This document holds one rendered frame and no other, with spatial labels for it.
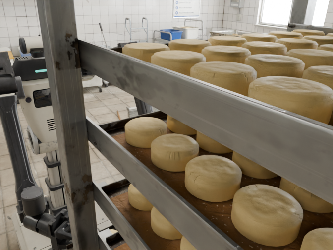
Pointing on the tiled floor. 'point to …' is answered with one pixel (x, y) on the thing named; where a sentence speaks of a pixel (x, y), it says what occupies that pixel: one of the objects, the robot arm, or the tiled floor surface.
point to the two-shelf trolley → (171, 34)
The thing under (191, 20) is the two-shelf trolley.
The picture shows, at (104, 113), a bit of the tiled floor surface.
